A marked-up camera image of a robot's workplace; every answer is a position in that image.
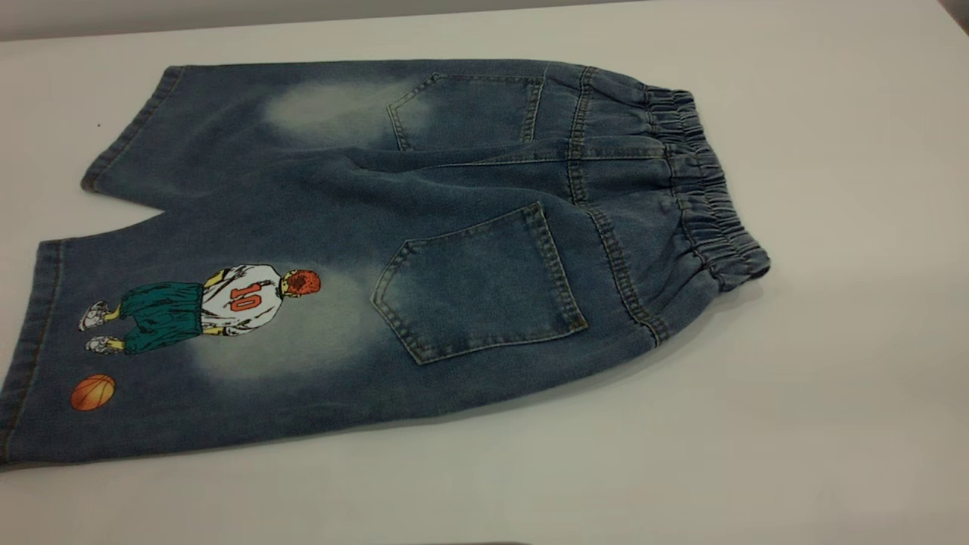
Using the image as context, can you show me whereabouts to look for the blue denim shorts with print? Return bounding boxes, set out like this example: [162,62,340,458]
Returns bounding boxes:
[0,57,771,472]

